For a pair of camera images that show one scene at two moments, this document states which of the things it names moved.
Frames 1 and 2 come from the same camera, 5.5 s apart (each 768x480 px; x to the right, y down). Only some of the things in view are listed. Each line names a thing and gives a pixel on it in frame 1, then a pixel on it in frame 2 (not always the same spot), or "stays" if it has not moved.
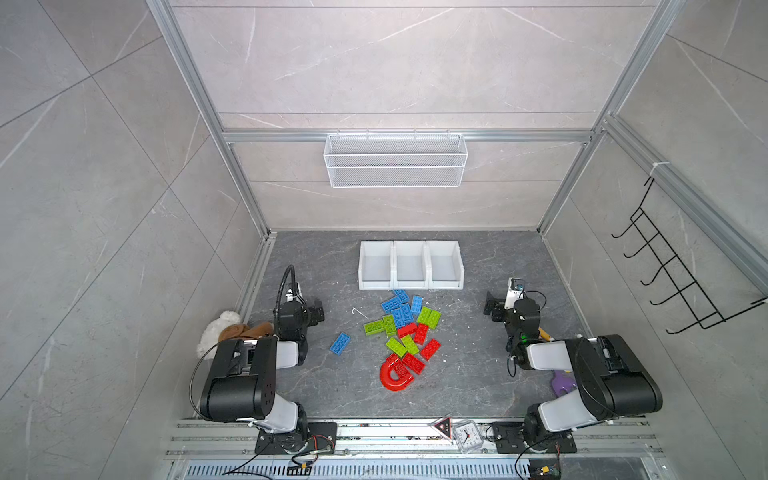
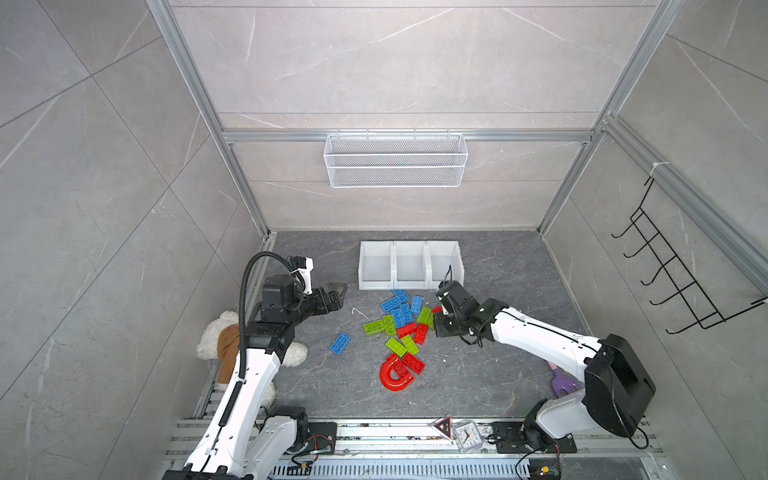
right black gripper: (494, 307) -> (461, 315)
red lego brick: (421, 333) stays
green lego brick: (424, 315) stays
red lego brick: (413, 363) stays
